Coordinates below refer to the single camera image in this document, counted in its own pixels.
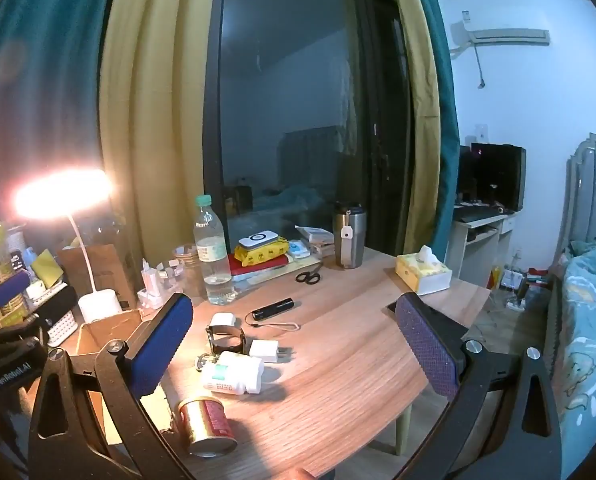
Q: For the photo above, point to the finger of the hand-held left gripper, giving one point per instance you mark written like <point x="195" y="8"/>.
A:
<point x="55" y="302"/>
<point x="8" y="287"/>

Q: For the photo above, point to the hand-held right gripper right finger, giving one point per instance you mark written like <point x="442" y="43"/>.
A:
<point x="427" y="355"/>

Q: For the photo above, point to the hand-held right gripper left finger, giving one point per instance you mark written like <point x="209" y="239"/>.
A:
<point x="163" y="345"/>

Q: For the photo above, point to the cardboard box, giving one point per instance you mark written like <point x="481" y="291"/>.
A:
<point x="108" y="332"/>

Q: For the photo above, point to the white earbuds case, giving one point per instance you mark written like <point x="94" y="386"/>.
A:
<point x="223" y="320"/>

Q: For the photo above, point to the white pill bottle teal label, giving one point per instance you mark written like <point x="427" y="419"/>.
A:
<point x="228" y="380"/>

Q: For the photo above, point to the red and gold can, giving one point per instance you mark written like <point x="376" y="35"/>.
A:
<point x="205" y="425"/>

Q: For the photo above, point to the white power adapter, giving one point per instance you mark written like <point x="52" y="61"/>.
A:
<point x="263" y="351"/>

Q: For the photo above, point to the woven wicker basket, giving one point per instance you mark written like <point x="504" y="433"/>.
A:
<point x="14" y="314"/>

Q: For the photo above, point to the white plastic basket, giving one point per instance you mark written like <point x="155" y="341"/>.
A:
<point x="63" y="330"/>

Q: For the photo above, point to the yellow-green sponge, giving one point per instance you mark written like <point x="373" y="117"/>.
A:
<point x="45" y="267"/>

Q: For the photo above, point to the white power strip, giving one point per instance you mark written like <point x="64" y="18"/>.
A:
<point x="153" y="302"/>

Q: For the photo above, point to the white desk lamp base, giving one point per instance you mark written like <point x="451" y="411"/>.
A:
<point x="100" y="305"/>

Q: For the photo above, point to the brown cardboard lamp package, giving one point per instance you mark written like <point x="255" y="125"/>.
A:
<point x="103" y="270"/>

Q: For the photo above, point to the white plug-in charger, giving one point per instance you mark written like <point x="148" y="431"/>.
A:
<point x="150" y="280"/>

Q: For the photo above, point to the clear glass cup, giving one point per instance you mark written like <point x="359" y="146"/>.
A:
<point x="170" y="272"/>

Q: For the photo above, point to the yellow tissue box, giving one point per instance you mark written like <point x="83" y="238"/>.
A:
<point x="422" y="275"/>

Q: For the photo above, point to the glass jar gold lid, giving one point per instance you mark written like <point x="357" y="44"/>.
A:
<point x="187" y="252"/>

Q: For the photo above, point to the clear plastic water bottle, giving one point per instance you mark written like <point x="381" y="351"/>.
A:
<point x="213" y="260"/>

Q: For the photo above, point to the white computer desk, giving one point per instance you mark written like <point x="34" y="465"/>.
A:
<point x="457" y="250"/>

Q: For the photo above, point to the red book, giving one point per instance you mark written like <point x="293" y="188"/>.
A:
<point x="258" y="268"/>

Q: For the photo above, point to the yellow wet wipes pack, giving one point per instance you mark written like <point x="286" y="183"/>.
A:
<point x="258" y="256"/>

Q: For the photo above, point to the stainless steel tumbler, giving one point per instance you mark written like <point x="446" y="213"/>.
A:
<point x="350" y="240"/>

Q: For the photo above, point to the white power bank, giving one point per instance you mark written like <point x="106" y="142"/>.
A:
<point x="258" y="238"/>

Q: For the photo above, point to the black scissors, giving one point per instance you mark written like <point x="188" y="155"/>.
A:
<point x="308" y="277"/>

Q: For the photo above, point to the teal printed blanket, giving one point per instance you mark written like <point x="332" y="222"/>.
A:
<point x="587" y="335"/>

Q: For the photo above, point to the white flat box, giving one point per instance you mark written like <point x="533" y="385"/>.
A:
<point x="315" y="233"/>

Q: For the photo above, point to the blue and white small box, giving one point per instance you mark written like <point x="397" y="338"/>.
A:
<point x="298" y="249"/>

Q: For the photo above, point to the teal curtain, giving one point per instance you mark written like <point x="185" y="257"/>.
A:
<point x="447" y="185"/>
<point x="38" y="60"/>

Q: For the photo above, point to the black computer monitor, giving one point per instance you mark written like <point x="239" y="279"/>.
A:
<point x="497" y="175"/>

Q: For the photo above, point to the grey padded headboard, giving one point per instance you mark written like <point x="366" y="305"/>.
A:
<point x="587" y="185"/>

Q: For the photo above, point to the dark sliding glass door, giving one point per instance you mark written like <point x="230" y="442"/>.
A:
<point x="303" y="110"/>

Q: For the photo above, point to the white air conditioner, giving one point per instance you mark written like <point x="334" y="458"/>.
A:
<point x="507" y="35"/>

